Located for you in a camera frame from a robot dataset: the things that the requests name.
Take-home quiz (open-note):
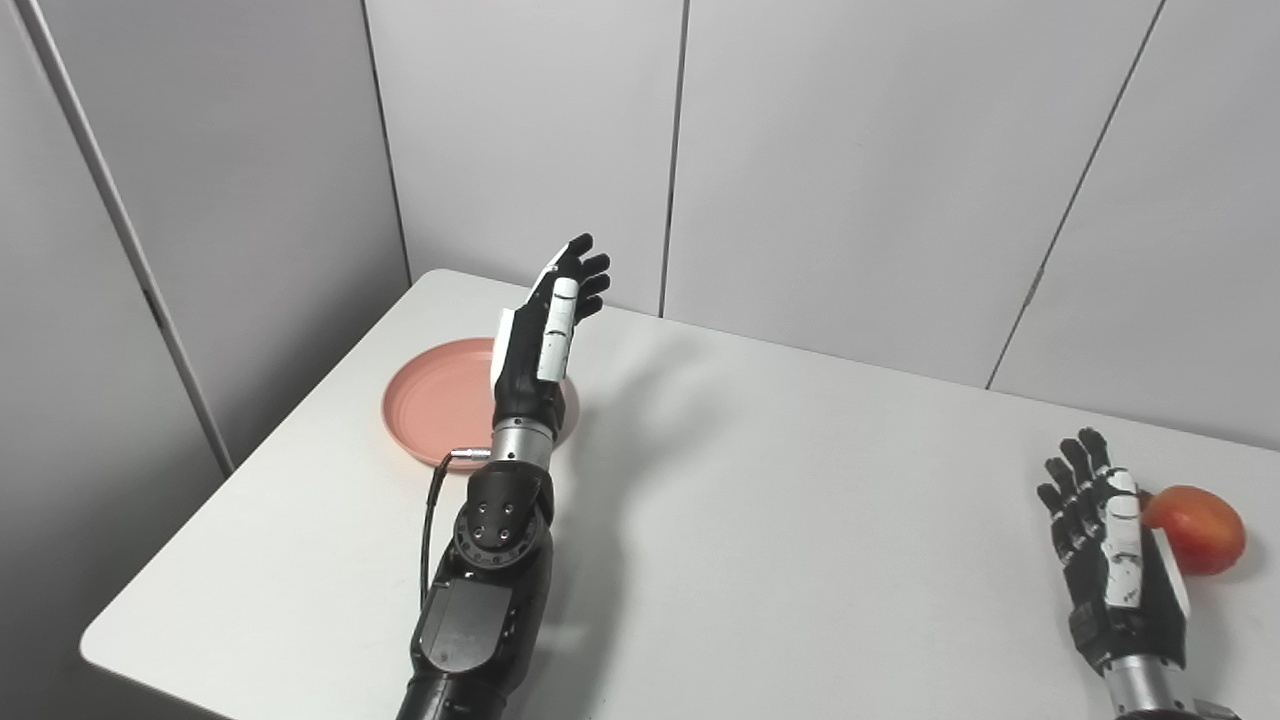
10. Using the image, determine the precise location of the red pomegranate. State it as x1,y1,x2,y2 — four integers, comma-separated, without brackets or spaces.
1138,485,1247,577

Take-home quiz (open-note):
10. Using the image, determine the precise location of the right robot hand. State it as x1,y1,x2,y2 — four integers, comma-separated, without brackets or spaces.
1036,427,1192,676

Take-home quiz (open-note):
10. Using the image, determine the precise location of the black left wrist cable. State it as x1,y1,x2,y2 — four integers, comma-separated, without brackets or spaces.
420,447,493,607

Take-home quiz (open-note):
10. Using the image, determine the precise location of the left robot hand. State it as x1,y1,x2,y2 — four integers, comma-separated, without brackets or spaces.
491,234,612,431

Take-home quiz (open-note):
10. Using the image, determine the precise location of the pink round plate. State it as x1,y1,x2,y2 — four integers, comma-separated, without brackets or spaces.
381,338,580,469

